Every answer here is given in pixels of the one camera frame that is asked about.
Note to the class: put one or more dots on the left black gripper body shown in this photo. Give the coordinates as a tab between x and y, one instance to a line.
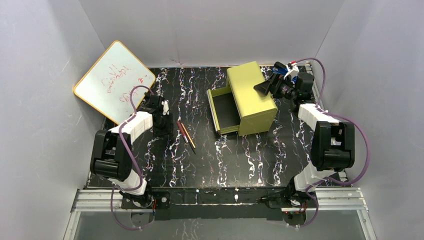
164	125

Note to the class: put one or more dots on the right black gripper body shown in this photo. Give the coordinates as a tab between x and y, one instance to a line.
273	86

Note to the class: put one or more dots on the red and black makeup pen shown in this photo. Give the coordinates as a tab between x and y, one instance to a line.
183	133

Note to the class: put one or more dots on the gold makeup pencil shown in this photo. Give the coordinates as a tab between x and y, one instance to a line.
188	136

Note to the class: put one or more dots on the green drawer cabinet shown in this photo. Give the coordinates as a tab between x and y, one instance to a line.
239	107

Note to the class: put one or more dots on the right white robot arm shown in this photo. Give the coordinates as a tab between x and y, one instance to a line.
333	143

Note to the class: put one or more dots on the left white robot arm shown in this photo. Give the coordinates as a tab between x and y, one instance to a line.
112	157

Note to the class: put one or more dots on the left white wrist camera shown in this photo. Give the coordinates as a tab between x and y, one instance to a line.
165	109

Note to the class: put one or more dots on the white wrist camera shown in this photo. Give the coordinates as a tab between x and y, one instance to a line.
165	109
292	70

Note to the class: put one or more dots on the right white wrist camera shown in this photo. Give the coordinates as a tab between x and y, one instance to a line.
292	70

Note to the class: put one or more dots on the whiteboard with yellow frame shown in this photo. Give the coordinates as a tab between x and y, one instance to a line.
108	83

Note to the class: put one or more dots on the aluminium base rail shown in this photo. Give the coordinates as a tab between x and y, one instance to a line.
337	213

